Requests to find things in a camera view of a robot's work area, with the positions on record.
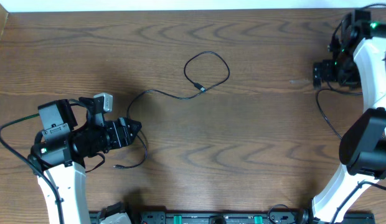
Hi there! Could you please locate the thin black USB cable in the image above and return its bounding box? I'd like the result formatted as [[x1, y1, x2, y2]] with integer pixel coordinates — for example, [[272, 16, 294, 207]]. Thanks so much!
[[315, 81, 364, 140]]

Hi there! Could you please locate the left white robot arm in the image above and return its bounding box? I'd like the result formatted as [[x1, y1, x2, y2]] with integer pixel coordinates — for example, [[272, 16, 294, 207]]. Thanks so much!
[[28, 93, 142, 223]]

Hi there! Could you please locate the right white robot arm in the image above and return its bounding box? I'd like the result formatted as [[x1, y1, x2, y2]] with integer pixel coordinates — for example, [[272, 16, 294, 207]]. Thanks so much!
[[296, 6, 386, 223]]

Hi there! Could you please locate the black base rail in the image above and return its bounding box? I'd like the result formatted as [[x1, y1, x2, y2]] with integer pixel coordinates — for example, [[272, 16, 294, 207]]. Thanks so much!
[[90, 202, 376, 224]]

